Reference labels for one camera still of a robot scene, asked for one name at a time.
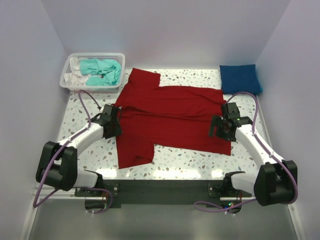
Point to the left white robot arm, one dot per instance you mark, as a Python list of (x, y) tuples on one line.
[(58, 164)]

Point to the white plastic laundry basket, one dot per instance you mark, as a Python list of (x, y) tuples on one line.
[(119, 57)]

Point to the white t shirt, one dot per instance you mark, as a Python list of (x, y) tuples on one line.
[(75, 77)]

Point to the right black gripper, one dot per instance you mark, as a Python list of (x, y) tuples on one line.
[(216, 127)]

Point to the folded blue t shirt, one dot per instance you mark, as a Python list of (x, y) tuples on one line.
[(239, 78)]

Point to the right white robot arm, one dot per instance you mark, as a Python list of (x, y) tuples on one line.
[(276, 181)]

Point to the teal t shirt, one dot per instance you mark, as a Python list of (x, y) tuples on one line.
[(102, 72)]

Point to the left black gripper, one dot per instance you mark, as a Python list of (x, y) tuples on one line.
[(116, 122)]

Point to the red t shirt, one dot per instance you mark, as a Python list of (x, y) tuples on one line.
[(171, 116)]

